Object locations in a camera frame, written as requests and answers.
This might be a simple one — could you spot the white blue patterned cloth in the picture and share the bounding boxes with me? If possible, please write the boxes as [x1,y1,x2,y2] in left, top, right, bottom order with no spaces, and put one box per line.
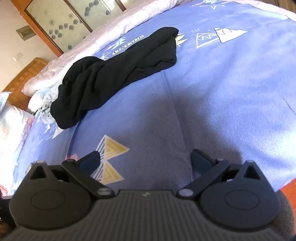
[28,85,59,117]

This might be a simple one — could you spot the grey wall panel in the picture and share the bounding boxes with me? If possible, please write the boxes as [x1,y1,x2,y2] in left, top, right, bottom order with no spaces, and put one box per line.
[16,25,36,42]

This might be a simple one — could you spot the light blue patterned pillow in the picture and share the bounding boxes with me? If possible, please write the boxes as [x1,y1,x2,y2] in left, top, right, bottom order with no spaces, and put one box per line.
[0,91,36,186]

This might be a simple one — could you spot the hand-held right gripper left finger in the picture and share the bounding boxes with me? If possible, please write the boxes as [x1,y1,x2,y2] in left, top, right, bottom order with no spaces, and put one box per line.
[28,151,115,199]

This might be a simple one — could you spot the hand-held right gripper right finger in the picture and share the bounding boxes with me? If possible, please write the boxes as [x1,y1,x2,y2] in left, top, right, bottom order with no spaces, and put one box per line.
[178,149,261,198]

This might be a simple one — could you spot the wooden headboard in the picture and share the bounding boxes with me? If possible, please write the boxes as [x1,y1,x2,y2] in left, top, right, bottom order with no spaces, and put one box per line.
[2,57,49,114]

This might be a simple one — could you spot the blue printed bedsheet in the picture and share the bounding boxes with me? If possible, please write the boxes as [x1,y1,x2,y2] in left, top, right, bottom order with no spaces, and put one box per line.
[7,0,296,194]

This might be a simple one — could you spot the black pants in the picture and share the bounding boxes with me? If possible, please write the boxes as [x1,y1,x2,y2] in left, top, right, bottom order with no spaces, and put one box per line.
[50,27,179,129]

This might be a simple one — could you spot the pale pink quilt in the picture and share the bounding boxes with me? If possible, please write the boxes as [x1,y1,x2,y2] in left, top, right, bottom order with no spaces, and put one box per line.
[22,0,296,98]

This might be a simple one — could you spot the person's orange grey clothing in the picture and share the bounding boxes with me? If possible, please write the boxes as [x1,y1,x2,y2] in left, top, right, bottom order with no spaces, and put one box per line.
[276,178,296,241]

